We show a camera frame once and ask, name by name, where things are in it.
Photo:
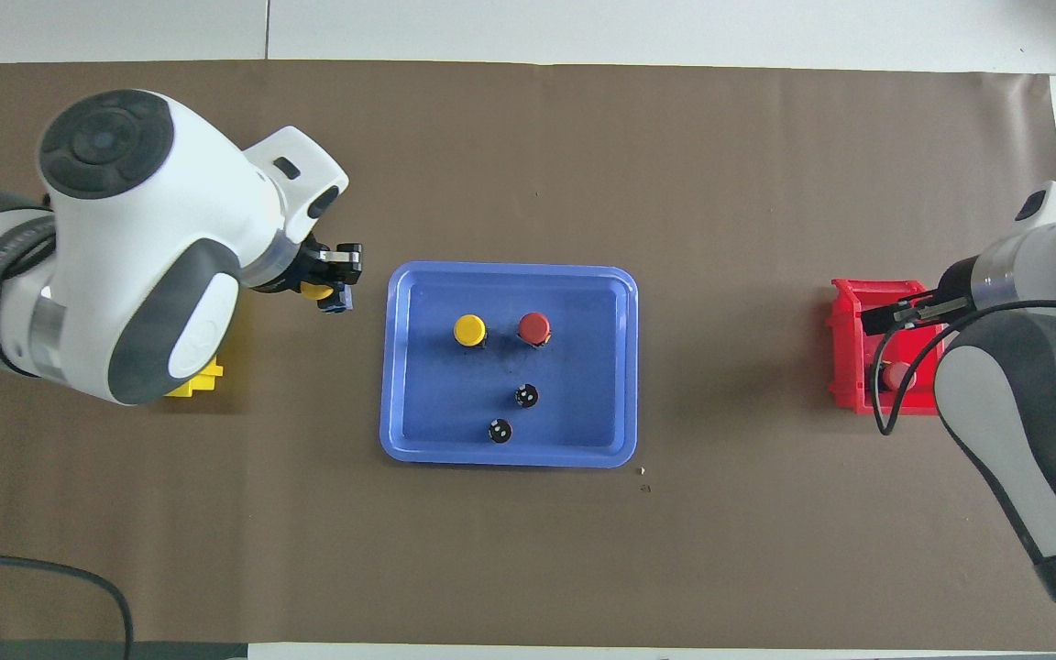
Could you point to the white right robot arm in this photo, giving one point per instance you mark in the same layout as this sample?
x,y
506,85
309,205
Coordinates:
x,y
1032,394

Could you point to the yellow push button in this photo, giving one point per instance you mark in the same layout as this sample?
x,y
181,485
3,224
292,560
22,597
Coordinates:
x,y
469,330
314,291

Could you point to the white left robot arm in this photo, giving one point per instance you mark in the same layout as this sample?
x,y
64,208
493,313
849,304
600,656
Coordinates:
x,y
134,229

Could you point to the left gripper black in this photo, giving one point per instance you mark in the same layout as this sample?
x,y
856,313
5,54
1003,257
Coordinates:
x,y
315,264

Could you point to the brown table mat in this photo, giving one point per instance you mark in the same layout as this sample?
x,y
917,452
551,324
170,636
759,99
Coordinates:
x,y
528,568

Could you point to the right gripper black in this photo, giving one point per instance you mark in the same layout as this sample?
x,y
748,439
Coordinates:
x,y
957,286

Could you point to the red plastic bin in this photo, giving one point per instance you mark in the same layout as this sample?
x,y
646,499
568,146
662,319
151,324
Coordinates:
x,y
849,367

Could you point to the blue plastic tray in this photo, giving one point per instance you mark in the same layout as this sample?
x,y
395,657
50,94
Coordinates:
x,y
455,403

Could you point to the yellow plastic bin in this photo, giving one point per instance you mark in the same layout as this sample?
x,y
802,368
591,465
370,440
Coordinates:
x,y
193,383

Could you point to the red push button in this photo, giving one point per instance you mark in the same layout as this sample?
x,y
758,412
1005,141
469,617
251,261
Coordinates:
x,y
533,327
896,373

